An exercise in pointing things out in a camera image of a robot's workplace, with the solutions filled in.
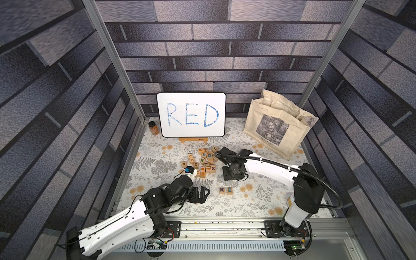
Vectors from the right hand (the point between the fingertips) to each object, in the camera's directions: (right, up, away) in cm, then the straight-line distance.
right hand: (227, 175), depth 85 cm
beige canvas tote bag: (+28, +29, +7) cm, 41 cm away
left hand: (-12, -4, -12) cm, 18 cm away
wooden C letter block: (-17, +4, +8) cm, 20 cm away
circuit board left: (-34, -27, -14) cm, 46 cm away
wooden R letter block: (-3, -7, -1) cm, 8 cm away
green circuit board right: (+28, -28, -15) cm, 42 cm away
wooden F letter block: (-8, +5, +9) cm, 13 cm away
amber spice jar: (-47, +26, +20) cm, 57 cm away
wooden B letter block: (-14, -1, +5) cm, 14 cm away
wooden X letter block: (-8, +2, +6) cm, 10 cm away
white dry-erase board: (-20, +34, +12) cm, 42 cm away
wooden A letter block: (-14, +2, +6) cm, 15 cm away
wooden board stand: (-20, +19, +18) cm, 33 cm away
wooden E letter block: (+1, -8, -1) cm, 8 cm away
